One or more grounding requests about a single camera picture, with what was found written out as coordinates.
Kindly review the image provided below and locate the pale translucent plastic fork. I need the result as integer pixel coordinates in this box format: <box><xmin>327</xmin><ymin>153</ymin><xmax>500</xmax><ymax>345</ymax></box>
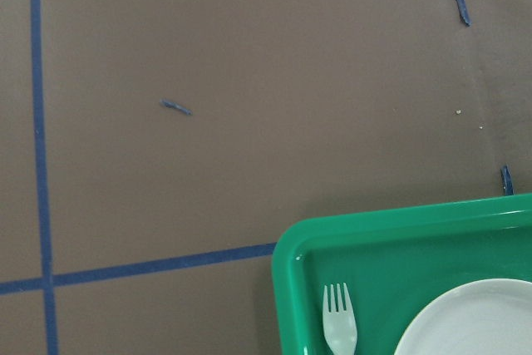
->
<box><xmin>322</xmin><ymin>283</ymin><xmax>358</xmax><ymax>355</ymax></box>

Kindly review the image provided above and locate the green plastic tray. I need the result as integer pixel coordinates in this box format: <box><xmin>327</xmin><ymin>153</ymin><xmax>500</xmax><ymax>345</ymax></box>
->
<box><xmin>272</xmin><ymin>194</ymin><xmax>531</xmax><ymax>354</ymax></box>

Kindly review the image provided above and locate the white round plate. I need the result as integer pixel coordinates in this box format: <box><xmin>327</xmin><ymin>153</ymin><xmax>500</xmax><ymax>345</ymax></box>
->
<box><xmin>395</xmin><ymin>279</ymin><xmax>531</xmax><ymax>354</ymax></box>

